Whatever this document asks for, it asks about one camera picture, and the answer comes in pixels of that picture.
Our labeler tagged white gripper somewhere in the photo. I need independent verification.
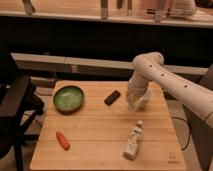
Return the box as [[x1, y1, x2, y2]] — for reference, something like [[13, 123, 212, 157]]
[[126, 88, 152, 111]]

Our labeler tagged white sponge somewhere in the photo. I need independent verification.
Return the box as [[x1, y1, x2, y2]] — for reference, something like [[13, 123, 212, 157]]
[[127, 95, 144, 110]]

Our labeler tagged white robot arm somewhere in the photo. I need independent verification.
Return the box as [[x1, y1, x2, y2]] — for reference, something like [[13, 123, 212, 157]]
[[126, 52, 213, 131]]

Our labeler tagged green ceramic bowl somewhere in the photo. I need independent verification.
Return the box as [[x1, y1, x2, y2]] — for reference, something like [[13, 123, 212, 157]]
[[53, 86, 84, 112]]

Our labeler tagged black rectangular block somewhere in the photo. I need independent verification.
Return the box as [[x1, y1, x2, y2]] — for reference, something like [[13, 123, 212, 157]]
[[104, 90, 121, 105]]

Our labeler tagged white plastic bottle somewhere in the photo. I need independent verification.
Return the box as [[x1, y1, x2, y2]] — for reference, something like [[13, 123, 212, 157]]
[[123, 120, 143, 160]]

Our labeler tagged wooden table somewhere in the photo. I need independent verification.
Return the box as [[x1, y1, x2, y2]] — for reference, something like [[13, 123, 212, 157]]
[[30, 81, 186, 171]]

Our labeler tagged orange carrot toy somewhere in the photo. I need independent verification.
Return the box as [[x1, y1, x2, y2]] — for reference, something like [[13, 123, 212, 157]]
[[56, 131, 70, 150]]

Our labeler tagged black chair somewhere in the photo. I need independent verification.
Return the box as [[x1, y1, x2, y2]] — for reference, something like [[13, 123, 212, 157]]
[[0, 39, 44, 171]]

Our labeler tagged black cable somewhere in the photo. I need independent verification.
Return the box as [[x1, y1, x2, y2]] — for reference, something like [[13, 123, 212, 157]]
[[170, 115, 192, 152]]

